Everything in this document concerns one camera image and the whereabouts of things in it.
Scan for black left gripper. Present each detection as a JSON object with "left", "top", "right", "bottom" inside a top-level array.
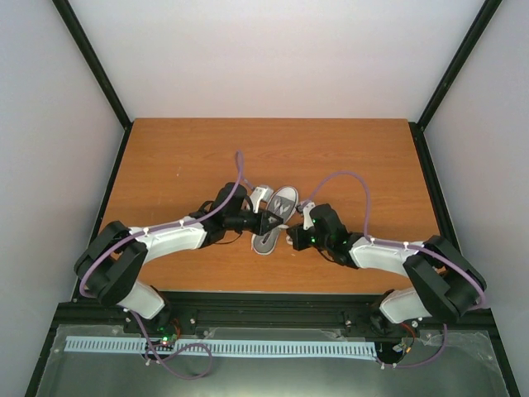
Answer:
[{"left": 226, "top": 208, "right": 284, "bottom": 237}]

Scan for white shoelace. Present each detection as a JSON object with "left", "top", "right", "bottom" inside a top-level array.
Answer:
[{"left": 250, "top": 198, "right": 295, "bottom": 251}]

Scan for grey canvas sneaker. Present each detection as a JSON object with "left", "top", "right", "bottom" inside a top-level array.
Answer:
[{"left": 250, "top": 185, "right": 298, "bottom": 256}]

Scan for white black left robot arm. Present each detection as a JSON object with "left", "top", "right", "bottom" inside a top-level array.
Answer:
[{"left": 74, "top": 183, "right": 298, "bottom": 333}]

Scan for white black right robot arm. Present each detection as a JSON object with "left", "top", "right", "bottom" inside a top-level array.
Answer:
[{"left": 287, "top": 203, "right": 486, "bottom": 324}]

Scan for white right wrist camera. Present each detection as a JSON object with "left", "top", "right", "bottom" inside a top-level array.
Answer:
[{"left": 298, "top": 200, "right": 316, "bottom": 231}]

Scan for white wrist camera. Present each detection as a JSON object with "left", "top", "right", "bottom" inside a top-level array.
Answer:
[
  {"left": 250, "top": 185, "right": 274, "bottom": 213},
  {"left": 298, "top": 200, "right": 316, "bottom": 231}
]

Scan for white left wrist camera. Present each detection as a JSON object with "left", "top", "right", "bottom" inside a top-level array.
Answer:
[{"left": 250, "top": 185, "right": 274, "bottom": 213}]

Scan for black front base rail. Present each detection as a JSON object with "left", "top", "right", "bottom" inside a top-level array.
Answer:
[{"left": 50, "top": 291, "right": 498, "bottom": 339}]

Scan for grey metal base plate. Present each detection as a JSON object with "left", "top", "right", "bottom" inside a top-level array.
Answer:
[{"left": 36, "top": 325, "right": 509, "bottom": 396}]

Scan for black right table side rail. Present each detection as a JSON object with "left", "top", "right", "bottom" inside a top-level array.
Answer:
[{"left": 408, "top": 122, "right": 521, "bottom": 396}]

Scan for black table side rail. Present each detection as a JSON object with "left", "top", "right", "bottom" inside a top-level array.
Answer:
[
  {"left": 25, "top": 122, "right": 134, "bottom": 396},
  {"left": 408, "top": 122, "right": 521, "bottom": 396}
]

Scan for light blue slotted cable duct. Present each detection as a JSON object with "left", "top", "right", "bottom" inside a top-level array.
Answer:
[{"left": 64, "top": 336, "right": 377, "bottom": 360}]

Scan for black aluminium frame post left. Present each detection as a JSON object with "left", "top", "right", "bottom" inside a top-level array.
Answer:
[{"left": 52, "top": 0, "right": 132, "bottom": 131}]

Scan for black aluminium frame post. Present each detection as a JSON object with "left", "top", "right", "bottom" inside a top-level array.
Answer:
[
  {"left": 417, "top": 0, "right": 503, "bottom": 132},
  {"left": 52, "top": 0, "right": 132, "bottom": 131}
]

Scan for black left table side rail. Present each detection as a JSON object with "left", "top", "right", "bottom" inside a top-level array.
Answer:
[{"left": 25, "top": 122, "right": 134, "bottom": 396}]

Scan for black aluminium frame post right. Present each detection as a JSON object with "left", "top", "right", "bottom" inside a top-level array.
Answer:
[{"left": 417, "top": 0, "right": 503, "bottom": 132}]

